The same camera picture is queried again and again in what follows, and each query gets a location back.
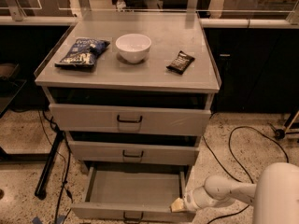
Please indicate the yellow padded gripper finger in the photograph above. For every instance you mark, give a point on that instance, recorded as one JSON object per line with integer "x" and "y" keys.
{"x": 178, "y": 205}

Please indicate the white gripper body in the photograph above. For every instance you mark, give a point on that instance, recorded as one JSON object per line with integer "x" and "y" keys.
{"x": 189, "y": 202}

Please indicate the grey bottom drawer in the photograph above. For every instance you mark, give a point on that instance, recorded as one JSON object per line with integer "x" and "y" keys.
{"x": 133, "y": 193}

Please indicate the grey drawer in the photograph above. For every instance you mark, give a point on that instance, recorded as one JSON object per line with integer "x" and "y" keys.
{"x": 121, "y": 152}
{"x": 127, "y": 119}
{"x": 133, "y": 193}

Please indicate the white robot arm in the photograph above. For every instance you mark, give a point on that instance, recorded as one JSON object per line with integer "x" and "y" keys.
{"x": 274, "y": 198}

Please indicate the grey middle drawer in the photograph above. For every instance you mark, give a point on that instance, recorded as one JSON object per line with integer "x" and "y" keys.
{"x": 121, "y": 152}

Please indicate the grey top drawer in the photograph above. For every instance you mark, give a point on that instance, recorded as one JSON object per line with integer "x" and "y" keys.
{"x": 127, "y": 119}

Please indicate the grey drawer cabinet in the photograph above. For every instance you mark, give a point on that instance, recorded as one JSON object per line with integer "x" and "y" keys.
{"x": 116, "y": 82}

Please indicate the wheeled cart base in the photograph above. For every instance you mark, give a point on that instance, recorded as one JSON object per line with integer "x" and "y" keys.
{"x": 290, "y": 127}

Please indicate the black snack bar wrapper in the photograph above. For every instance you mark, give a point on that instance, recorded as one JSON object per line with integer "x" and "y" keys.
{"x": 181, "y": 63}

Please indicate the black table leg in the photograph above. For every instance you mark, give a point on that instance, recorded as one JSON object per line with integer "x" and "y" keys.
{"x": 40, "y": 191}

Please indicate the white ceramic bowl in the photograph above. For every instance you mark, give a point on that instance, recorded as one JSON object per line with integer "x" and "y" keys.
{"x": 133, "y": 47}

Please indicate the blue chip bag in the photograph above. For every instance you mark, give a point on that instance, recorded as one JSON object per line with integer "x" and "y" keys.
{"x": 83, "y": 53}

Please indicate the clear plastic water bottle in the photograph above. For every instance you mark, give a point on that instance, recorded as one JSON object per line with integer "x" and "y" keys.
{"x": 120, "y": 5}

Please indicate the white horizontal rail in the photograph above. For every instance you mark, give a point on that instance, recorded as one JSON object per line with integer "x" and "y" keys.
{"x": 207, "y": 23}

